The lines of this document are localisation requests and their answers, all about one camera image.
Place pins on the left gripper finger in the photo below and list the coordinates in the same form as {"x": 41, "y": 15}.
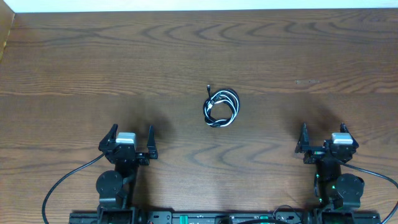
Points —
{"x": 108, "y": 143}
{"x": 151, "y": 146}

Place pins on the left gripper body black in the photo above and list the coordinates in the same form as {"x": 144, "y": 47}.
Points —
{"x": 125, "y": 152}

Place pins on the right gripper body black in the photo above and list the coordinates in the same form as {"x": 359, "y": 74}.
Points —
{"x": 314, "y": 157}

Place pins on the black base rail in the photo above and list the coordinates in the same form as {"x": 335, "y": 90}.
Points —
{"x": 166, "y": 217}

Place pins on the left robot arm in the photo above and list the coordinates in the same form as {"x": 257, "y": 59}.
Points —
{"x": 116, "y": 187}

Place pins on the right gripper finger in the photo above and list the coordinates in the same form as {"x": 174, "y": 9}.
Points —
{"x": 344, "y": 129}
{"x": 303, "y": 144}

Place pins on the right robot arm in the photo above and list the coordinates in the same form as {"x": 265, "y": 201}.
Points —
{"x": 339, "y": 193}

